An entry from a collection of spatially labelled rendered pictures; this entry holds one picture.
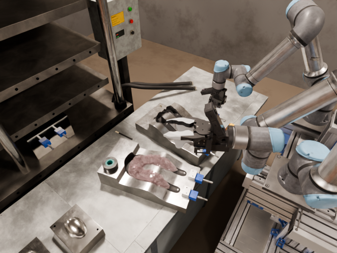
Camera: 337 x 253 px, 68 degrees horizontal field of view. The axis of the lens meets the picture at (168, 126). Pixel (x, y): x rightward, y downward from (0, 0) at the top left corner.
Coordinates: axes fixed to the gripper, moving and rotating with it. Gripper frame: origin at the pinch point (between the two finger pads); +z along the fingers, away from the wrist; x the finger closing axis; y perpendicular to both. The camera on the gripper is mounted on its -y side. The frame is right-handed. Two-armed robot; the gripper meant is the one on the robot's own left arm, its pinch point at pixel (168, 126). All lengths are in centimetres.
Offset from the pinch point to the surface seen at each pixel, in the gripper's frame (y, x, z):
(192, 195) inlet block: 57, 17, -11
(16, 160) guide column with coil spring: 51, 25, 86
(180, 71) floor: 110, 271, 12
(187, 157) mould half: 57, 44, -7
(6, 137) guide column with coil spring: 34, 24, 85
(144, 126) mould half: 51, 64, 23
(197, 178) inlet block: 56, 27, -13
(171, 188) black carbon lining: 58, 21, 0
